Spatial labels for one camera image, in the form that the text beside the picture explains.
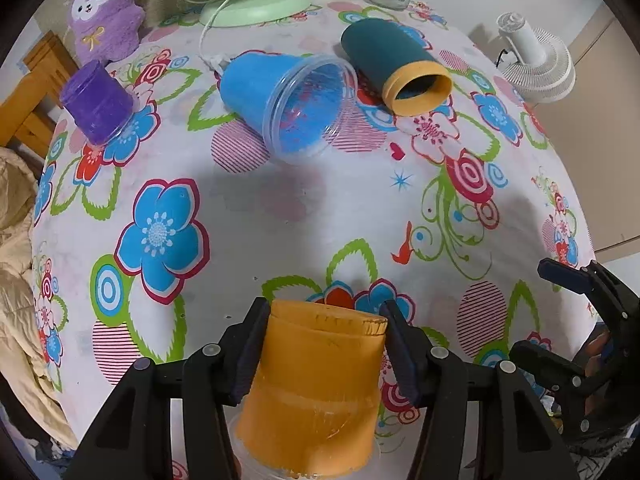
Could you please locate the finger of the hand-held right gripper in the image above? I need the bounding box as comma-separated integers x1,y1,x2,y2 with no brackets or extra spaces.
538,258,640,326
509,340,601,413

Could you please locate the white small fan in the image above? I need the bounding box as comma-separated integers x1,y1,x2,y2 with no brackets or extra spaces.
496,11,577,104

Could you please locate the orange plastic cup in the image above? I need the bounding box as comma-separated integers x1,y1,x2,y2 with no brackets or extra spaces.
235,299,388,479

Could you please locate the purple plush toy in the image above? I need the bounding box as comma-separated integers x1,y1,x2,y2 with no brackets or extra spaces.
68,0,146,63

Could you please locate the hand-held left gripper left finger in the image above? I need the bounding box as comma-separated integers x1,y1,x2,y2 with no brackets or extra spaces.
75,296,272,480

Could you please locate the wooden chair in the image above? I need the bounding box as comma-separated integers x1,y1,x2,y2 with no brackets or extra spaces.
0,30,81,161

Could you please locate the beige blanket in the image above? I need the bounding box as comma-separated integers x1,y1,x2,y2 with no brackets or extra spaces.
0,147,78,453

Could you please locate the purple plastic cup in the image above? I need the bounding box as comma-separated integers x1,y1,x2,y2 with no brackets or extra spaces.
60,59,135,147

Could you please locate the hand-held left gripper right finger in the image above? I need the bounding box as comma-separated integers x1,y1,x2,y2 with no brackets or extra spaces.
381,299,568,480

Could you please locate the white fan cable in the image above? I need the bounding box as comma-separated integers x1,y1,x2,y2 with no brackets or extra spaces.
198,0,241,73

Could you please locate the blue plastic cup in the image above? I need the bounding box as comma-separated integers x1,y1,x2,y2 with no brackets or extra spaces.
220,51,359,165

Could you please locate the floral tablecloth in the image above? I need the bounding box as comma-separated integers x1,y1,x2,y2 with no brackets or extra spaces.
29,0,598,480

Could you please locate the dark green cup yellow rim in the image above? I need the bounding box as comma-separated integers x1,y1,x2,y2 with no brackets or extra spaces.
340,18,453,115

